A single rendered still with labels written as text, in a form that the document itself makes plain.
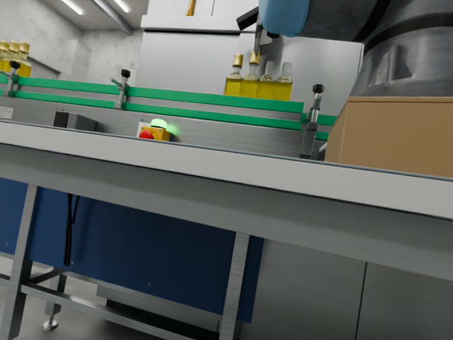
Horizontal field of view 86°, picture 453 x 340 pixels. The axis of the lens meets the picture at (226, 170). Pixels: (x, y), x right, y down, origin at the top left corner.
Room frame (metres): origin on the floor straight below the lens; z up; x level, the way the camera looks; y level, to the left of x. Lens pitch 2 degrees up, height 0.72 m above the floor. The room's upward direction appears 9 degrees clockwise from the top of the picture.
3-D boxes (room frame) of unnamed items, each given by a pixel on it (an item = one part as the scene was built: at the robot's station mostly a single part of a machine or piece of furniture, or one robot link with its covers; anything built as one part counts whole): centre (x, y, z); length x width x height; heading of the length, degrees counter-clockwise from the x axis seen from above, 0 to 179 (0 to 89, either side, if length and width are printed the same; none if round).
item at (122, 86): (0.76, 0.38, 0.94); 0.07 x 0.04 x 0.13; 168
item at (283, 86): (0.82, -0.15, 0.99); 0.06 x 0.06 x 0.21; 78
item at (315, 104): (0.68, -0.22, 0.95); 0.17 x 0.03 x 0.12; 168
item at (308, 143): (0.70, -0.22, 0.85); 0.09 x 0.04 x 0.07; 168
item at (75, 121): (0.76, 0.49, 0.79); 0.08 x 0.08 x 0.08; 78
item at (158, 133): (0.70, 0.22, 0.79); 0.07 x 0.07 x 0.07; 78
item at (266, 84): (0.84, -0.09, 0.99); 0.06 x 0.06 x 0.21; 78
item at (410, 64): (0.31, -0.22, 0.88); 0.15 x 0.15 x 0.10
